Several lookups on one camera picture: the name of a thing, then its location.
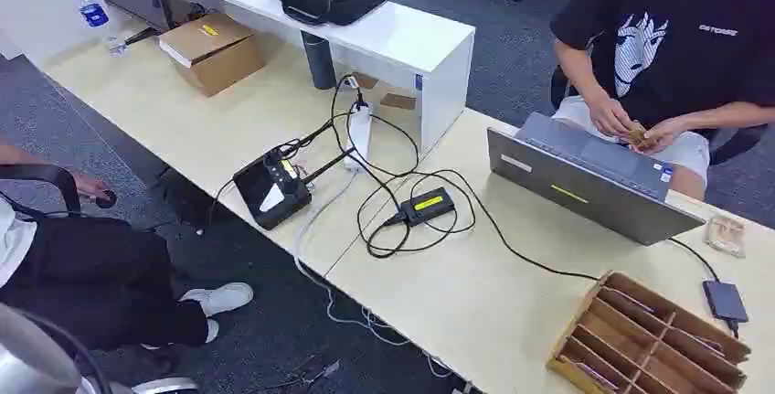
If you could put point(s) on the dark cylindrical flask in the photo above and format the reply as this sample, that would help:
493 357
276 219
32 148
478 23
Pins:
318 61

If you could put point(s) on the person seated across desk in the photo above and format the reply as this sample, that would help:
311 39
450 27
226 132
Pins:
678 58

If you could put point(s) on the grey laptop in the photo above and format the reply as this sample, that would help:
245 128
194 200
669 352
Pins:
581 188

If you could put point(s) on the black chair armrest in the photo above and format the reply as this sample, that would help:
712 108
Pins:
57 176

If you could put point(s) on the person's left hand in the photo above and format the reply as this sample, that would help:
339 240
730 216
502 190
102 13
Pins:
663 134

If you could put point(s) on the stack of brown cards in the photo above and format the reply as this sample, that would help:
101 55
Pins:
637 135

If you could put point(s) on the black round handheld object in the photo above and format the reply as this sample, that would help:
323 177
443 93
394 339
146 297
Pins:
107 199

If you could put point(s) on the clear plastic bag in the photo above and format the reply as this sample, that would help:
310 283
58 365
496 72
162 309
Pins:
725 235

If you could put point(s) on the clear water bottle blue label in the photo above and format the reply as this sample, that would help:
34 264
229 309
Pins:
92 14

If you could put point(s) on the grey usb hub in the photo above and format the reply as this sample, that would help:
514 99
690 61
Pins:
725 301

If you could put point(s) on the brown cardboard box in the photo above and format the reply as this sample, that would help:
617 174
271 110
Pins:
212 52

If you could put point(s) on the person seated beside desk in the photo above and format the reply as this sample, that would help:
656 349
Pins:
91 270

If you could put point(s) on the white curved robot shell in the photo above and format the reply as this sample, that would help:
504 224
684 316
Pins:
163 386

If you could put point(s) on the brown cardboard piece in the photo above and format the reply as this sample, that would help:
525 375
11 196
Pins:
366 81
398 101

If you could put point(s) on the wooden card box with slots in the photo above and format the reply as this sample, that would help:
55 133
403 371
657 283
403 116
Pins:
642 343

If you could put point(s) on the white power strip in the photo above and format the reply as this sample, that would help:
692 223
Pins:
359 134

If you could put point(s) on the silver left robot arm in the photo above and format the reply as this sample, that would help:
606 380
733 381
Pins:
33 361

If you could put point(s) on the white desk shelf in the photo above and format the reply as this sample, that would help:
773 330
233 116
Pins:
399 40

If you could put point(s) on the person's right hand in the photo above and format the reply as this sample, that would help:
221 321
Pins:
610 119

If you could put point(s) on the black box device with antennas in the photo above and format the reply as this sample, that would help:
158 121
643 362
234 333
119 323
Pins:
266 191

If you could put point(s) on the black power adapter yellow label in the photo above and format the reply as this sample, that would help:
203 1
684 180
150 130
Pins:
428 205

